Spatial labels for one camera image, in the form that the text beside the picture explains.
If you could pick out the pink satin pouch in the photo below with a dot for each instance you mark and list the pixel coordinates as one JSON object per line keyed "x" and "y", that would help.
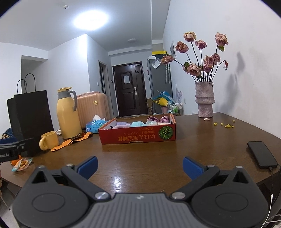
{"x": 158, "y": 120}

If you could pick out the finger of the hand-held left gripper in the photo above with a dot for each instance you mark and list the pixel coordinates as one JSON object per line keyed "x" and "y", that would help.
{"x": 26, "y": 147}

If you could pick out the grey refrigerator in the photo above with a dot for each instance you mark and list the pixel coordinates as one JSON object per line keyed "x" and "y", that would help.
{"x": 157, "y": 83}

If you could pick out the wall picture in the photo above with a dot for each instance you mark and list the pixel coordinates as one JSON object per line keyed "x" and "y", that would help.
{"x": 173, "y": 49}

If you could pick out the pink ceramic vase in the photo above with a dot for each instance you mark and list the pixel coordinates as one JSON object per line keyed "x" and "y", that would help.
{"x": 204, "y": 100}

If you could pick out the white folded umbrella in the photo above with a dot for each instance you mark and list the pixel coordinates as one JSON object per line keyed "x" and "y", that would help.
{"x": 167, "y": 73}

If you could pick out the paper sheet on door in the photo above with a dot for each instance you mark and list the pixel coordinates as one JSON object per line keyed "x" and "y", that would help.
{"x": 126, "y": 79}

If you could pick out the snack packet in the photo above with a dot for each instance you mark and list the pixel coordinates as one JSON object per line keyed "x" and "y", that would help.
{"x": 23, "y": 164}

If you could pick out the dark brown entrance door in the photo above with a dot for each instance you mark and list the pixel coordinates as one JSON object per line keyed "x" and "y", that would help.
{"x": 129, "y": 98}

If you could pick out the small ceiling lamp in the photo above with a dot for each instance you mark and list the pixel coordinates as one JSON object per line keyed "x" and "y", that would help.
{"x": 132, "y": 40}

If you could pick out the yellow thermos jug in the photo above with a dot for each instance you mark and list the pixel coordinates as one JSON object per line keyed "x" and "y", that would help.
{"x": 68, "y": 116}

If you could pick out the yellow watering can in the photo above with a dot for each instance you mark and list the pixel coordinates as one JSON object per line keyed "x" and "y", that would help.
{"x": 161, "y": 102}

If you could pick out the yellow mug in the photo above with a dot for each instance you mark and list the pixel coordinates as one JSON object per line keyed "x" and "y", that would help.
{"x": 51, "y": 140}

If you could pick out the black smartphone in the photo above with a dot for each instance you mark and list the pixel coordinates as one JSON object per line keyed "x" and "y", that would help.
{"x": 262, "y": 154}

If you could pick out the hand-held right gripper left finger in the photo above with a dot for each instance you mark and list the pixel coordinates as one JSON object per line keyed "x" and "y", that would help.
{"x": 88, "y": 166}

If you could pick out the red cardboard box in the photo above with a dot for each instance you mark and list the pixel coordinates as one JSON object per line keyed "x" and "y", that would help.
{"x": 136, "y": 136}

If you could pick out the pink flower pot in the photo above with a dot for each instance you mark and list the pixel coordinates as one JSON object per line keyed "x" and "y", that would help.
{"x": 164, "y": 109}

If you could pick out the interior side door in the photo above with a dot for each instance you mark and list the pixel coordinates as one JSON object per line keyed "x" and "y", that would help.
{"x": 103, "y": 79}

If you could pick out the round ceiling lamp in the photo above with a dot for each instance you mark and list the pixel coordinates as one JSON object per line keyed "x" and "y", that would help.
{"x": 91, "y": 21}

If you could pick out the light blue plush toy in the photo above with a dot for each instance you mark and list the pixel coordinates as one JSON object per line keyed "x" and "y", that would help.
{"x": 138, "y": 124}

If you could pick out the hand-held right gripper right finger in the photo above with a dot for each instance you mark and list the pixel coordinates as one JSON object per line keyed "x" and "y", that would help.
{"x": 192, "y": 167}

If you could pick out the paper note on refrigerator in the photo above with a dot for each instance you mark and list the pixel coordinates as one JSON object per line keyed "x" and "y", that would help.
{"x": 156, "y": 64}

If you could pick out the yellow box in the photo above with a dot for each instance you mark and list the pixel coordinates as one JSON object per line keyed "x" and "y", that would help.
{"x": 159, "y": 52}

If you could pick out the peach suitcase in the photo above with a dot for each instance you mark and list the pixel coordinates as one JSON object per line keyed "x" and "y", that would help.
{"x": 94, "y": 107}

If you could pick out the black paper bag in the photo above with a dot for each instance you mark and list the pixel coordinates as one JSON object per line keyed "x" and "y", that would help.
{"x": 30, "y": 114}

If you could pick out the scattered yellow flower bits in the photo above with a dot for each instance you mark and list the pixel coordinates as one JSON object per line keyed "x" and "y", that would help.
{"x": 227, "y": 125}

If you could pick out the lilac fluffy soft item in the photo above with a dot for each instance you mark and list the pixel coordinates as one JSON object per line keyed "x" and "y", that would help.
{"x": 122, "y": 125}

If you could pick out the blue soft tissue pack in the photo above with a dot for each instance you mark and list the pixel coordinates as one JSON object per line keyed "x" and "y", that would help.
{"x": 94, "y": 126}

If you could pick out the dried pink roses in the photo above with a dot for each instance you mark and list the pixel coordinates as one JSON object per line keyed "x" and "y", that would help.
{"x": 194, "y": 69}

